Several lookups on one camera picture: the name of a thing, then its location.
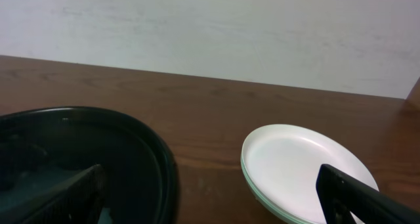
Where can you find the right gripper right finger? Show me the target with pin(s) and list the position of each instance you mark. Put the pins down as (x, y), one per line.
(342, 196)

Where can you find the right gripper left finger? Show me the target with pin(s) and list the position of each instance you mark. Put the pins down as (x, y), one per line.
(78, 199)

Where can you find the white plate with stain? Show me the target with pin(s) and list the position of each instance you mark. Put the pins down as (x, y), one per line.
(284, 161)

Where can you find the mint plate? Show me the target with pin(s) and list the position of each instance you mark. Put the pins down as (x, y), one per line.
(268, 204)

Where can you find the round black tray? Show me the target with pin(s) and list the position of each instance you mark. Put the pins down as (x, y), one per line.
(42, 148)

